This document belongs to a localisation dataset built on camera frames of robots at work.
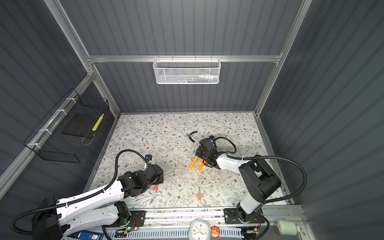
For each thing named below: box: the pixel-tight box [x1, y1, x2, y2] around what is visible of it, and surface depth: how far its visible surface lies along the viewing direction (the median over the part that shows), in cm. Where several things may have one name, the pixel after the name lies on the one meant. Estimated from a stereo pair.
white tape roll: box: [274, 220, 301, 236], surface depth 66 cm
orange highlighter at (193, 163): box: [188, 156, 199, 170], surface depth 93 cm
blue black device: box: [66, 230, 104, 240], surface depth 68 cm
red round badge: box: [210, 225, 220, 239], surface depth 71 cm
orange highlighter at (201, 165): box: [196, 159, 205, 172], surface depth 93 cm
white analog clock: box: [188, 218, 212, 240], surface depth 70 cm
